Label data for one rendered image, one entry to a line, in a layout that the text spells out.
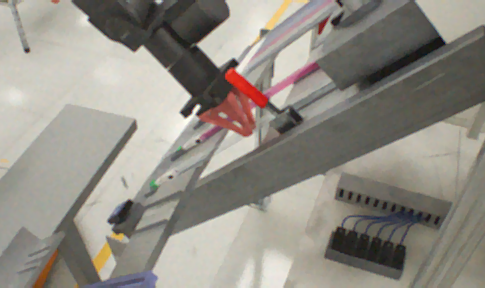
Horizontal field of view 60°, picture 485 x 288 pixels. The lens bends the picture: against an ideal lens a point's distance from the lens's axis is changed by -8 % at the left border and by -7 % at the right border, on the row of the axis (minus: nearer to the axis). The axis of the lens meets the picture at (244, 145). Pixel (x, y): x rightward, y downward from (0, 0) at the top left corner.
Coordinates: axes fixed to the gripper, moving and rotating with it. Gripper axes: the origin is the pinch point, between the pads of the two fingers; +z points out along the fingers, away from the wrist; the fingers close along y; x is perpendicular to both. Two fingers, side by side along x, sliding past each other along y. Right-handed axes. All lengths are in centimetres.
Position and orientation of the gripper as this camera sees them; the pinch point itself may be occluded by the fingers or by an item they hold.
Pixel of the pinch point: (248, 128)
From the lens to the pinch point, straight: 67.9
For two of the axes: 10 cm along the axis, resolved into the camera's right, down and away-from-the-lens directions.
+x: -6.5, 3.3, 6.8
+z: 6.6, 6.9, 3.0
